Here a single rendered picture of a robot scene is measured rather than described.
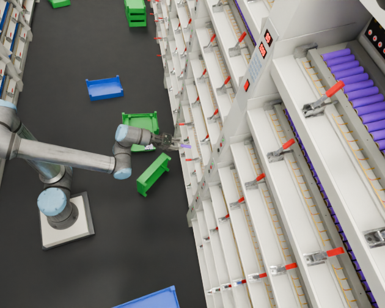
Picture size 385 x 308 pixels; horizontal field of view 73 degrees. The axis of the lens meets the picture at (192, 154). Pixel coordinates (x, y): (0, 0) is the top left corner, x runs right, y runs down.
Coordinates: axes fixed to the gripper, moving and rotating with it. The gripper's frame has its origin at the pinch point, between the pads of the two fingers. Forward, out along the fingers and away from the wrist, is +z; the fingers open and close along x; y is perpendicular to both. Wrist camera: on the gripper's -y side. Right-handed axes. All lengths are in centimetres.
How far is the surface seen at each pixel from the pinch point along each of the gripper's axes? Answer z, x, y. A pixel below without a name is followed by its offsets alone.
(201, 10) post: -12, 58, 38
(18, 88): -108, 52, -125
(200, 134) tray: 6.2, 5.5, 11.5
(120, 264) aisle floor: -15, -77, -46
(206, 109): 0.5, 13.9, 28.1
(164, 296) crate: -5, -77, 13
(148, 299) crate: -12, -79, 11
